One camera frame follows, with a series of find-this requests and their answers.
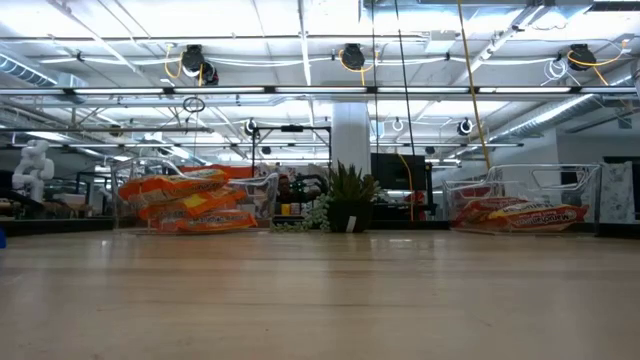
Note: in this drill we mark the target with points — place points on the red Maruchan ramen pack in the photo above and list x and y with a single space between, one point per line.
540 218
475 207

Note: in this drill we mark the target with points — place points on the artificial succulent in black pot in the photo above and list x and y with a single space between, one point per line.
350 215

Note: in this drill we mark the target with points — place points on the clear plastic bin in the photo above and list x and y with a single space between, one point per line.
575 190
260 215

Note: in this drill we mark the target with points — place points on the black monitor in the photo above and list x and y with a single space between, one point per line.
395 172

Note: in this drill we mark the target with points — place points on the long ceiling light strip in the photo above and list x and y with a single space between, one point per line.
320 90

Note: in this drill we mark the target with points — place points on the patterned white cloth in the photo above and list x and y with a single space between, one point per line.
617 192

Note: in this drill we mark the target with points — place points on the silver ventilation duct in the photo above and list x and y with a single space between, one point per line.
545 117

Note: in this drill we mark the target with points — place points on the black frame rail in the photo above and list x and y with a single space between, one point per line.
50 226

